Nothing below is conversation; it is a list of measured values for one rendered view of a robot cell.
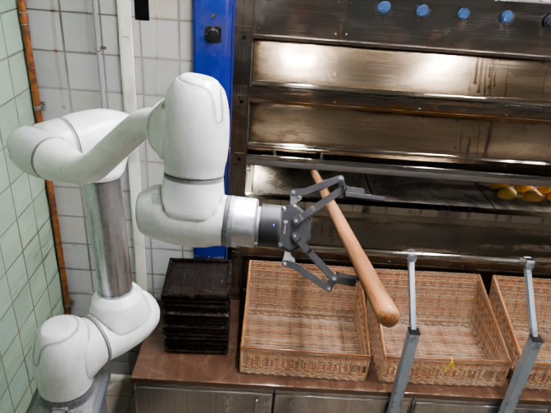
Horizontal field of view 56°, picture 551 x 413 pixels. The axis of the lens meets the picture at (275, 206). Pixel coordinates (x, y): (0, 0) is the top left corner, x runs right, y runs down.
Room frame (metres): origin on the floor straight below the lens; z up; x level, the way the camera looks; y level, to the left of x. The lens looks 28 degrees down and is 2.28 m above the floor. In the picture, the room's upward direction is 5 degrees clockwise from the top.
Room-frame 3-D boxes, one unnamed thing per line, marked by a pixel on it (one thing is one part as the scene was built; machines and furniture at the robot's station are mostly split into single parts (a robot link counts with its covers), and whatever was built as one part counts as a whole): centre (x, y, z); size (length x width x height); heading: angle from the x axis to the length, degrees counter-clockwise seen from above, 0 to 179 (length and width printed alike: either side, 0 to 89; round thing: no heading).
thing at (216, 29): (2.05, 0.29, 1.92); 0.06 x 0.04 x 0.11; 92
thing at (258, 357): (1.86, -0.17, 0.72); 0.56 x 0.49 x 0.28; 91
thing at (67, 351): (1.08, 0.57, 1.17); 0.18 x 0.16 x 0.22; 142
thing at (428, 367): (1.88, -0.77, 0.72); 0.56 x 0.49 x 0.28; 93
